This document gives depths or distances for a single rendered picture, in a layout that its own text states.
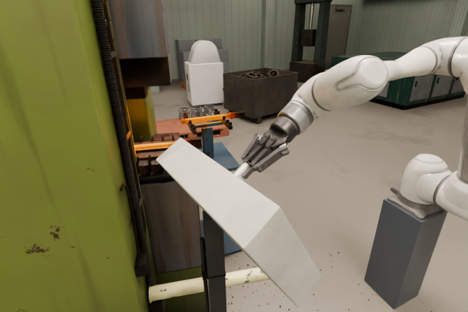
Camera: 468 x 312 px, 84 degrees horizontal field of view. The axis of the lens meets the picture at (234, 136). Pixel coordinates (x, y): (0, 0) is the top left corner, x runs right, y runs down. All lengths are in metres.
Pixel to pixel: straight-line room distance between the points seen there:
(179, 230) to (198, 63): 4.27
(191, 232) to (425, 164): 1.09
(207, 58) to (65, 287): 4.64
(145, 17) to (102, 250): 0.65
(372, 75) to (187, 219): 0.83
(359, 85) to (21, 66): 0.68
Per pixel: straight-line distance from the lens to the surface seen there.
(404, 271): 1.74
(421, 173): 1.48
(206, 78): 5.20
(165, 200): 1.06
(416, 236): 1.59
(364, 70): 0.64
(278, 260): 0.48
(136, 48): 0.87
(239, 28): 8.57
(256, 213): 0.41
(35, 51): 0.65
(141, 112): 1.32
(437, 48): 1.16
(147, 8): 0.86
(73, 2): 0.62
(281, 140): 0.72
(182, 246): 1.21
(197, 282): 1.03
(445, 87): 6.61
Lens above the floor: 1.44
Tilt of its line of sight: 22 degrees down
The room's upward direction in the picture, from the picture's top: 1 degrees counter-clockwise
